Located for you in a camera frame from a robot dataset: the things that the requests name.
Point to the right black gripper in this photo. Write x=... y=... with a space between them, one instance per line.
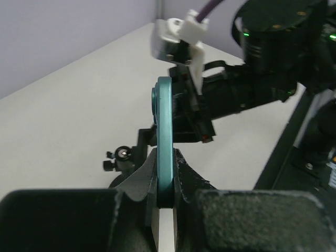
x=191 y=120

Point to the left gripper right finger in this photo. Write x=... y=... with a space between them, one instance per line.
x=208 y=219

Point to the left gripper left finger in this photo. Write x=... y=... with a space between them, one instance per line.
x=124 y=218

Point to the black phone teal case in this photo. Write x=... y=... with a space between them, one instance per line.
x=162 y=110

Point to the black round-base phone stand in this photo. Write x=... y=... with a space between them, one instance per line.
x=128 y=159

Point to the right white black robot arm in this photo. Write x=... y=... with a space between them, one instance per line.
x=283 y=44

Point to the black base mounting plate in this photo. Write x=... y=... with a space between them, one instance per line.
x=291 y=136

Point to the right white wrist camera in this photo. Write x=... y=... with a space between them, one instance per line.
x=179 y=41

